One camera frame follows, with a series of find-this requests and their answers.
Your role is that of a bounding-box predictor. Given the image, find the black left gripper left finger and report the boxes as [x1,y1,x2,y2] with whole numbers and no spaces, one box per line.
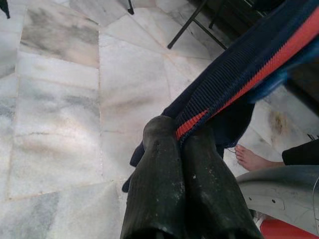
[120,116,186,239]

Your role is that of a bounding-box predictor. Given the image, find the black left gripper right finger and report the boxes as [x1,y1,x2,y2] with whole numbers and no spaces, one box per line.
[182,125,264,239]

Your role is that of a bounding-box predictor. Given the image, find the navy shorts red band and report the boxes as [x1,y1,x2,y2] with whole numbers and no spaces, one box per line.
[121,0,319,193]

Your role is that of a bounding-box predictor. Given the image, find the person's leg black trousers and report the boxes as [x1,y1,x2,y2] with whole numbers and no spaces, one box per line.
[234,138,319,173]

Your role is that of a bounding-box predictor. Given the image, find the black folding chair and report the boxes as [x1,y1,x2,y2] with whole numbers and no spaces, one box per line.
[166,0,267,50]

